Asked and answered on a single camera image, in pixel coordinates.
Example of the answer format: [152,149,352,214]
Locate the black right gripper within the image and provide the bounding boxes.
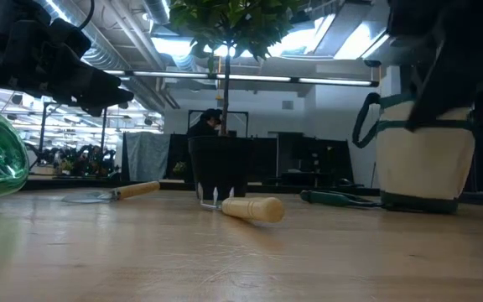
[386,0,477,132]

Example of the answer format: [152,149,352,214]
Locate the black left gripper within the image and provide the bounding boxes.
[14,18,135,117]

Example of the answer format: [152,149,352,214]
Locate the beige canvas green-trimmed gardening bag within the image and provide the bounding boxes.
[351,91,476,215]

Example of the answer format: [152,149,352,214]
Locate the wooden-handled metal hand trowel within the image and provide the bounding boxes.
[61,180,161,206]

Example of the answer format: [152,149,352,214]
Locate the artificial tree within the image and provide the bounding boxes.
[168,0,306,200]

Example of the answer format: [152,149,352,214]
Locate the green-handled pruning shears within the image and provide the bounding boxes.
[299,189,384,210]

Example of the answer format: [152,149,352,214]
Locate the wooden-handled metal hand rake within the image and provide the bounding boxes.
[197,183,286,224]

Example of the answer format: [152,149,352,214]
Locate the person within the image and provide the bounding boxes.
[71,144,117,177]
[186,107,225,139]

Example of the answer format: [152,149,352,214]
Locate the grey cloth panel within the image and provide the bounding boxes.
[122,132,171,182]

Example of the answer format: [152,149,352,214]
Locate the black cabinet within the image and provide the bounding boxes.
[266,131,354,186]

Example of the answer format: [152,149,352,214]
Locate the long LED light bar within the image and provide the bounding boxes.
[102,69,380,88]

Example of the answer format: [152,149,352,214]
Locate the black aluminium table frame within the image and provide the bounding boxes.
[23,175,483,207]

